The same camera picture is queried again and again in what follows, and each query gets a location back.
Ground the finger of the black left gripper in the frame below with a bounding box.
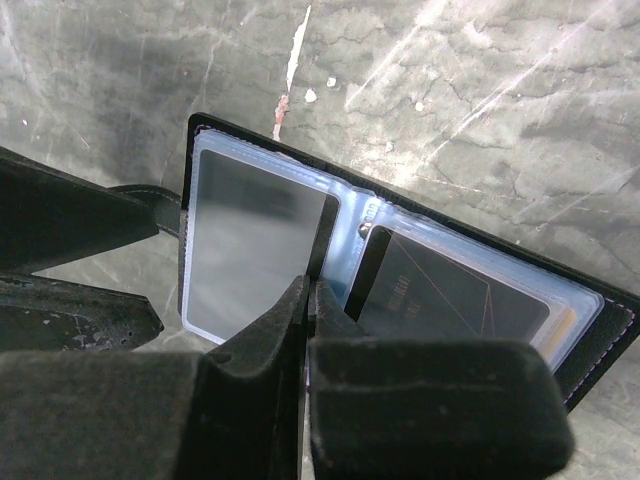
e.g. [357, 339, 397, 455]
[1, 147, 153, 273]
[1, 274, 164, 352]

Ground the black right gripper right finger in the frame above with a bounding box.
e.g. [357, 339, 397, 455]
[309, 281, 575, 479]

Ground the black card holder wallet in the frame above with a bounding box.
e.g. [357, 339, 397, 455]
[122, 113, 639, 408]

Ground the grey credit card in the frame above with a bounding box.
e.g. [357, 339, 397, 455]
[181, 150, 340, 343]

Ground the black credit card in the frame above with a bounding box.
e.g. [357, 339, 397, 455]
[345, 226, 550, 342]

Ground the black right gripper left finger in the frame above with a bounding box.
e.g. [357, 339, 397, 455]
[1, 276, 310, 479]

